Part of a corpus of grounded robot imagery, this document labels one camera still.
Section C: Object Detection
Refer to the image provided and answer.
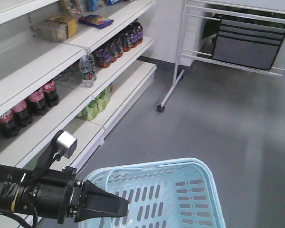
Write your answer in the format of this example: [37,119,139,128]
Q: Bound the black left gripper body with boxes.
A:
[19,166,84,224]

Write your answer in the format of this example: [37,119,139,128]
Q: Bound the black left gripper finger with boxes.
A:
[74,180,129,223]

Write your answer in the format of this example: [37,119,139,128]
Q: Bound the light blue plastic basket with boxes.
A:
[78,158,225,228]

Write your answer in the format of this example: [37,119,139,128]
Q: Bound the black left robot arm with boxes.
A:
[0,165,129,225]

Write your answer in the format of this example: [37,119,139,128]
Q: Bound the plastic cola bottle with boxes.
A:
[42,80,59,107]

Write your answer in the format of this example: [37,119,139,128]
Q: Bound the white metal shelf unit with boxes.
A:
[0,0,156,170]

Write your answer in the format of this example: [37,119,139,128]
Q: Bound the clear water bottle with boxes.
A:
[79,57,94,88]

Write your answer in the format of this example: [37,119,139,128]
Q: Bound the clear biscuit tray yellow label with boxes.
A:
[36,15,77,42]

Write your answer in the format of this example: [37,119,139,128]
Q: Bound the blue cracker bag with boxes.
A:
[78,14,114,29]

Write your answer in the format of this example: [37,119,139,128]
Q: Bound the grey fabric organizer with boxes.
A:
[212,19,285,70]

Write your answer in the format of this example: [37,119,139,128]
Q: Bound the white rolling rack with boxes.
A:
[156,0,285,112]

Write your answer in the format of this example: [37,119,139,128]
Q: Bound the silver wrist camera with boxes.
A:
[56,130,77,159]

